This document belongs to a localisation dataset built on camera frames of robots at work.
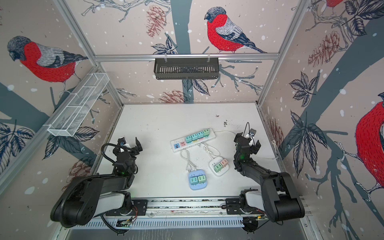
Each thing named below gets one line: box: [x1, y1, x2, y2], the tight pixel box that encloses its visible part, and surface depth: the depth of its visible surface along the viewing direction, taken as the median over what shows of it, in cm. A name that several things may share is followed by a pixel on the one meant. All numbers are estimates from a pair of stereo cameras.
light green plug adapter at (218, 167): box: [214, 163, 223, 173], surface depth 82 cm
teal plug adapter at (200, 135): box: [197, 131, 204, 139], surface depth 97 cm
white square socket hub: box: [209, 156, 230, 177], surface depth 85 cm
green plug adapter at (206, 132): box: [203, 129, 210, 137], surface depth 97 cm
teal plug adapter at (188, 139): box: [185, 135, 193, 143], surface depth 94 cm
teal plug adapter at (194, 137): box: [191, 133, 199, 141], surface depth 95 cm
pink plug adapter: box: [220, 159, 228, 168], surface depth 83 cm
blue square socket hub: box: [188, 169, 207, 191], surface depth 80 cm
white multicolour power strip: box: [170, 128, 217, 153], surface depth 97 cm
